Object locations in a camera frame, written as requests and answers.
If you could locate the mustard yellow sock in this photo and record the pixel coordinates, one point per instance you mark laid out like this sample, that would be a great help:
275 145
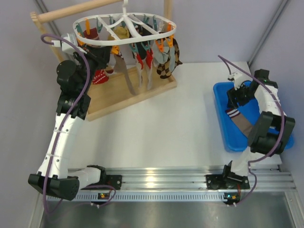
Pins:
121 32

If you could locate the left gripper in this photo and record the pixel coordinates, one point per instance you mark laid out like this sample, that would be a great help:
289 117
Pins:
101 55

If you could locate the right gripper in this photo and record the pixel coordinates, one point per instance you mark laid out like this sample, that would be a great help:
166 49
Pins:
232 94

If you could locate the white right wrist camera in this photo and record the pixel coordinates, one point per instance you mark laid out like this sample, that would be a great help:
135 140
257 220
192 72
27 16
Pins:
237 79

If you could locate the white oval clip hanger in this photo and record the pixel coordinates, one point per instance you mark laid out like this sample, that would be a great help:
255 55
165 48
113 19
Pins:
159 27

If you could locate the red patterned sock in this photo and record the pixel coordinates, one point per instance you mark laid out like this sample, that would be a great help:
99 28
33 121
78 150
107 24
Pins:
100 77

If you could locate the brown argyle sock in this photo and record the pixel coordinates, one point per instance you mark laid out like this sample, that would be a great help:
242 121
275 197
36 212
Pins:
165 70

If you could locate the grey blue sock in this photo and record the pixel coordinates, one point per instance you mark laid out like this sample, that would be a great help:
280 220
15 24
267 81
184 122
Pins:
160 58

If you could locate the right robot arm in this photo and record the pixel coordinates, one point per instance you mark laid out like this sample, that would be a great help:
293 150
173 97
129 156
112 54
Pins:
272 130

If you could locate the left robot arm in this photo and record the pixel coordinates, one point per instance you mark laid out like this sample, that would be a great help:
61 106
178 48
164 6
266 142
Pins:
74 79

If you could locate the red reindeer sock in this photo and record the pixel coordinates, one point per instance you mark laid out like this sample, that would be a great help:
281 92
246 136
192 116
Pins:
139 67
149 63

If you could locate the wooden hanger rack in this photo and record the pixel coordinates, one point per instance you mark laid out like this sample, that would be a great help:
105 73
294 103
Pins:
113 95

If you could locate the beige striped sock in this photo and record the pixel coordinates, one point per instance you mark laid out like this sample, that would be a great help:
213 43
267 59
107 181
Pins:
243 124
120 67

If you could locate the blue plastic bin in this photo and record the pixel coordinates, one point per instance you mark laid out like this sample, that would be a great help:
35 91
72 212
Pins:
234 140

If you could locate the aluminium mounting rail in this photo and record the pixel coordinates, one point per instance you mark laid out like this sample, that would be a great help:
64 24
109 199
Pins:
193 184

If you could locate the dark navy santa sock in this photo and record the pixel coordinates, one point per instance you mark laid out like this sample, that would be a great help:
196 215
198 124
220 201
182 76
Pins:
140 45

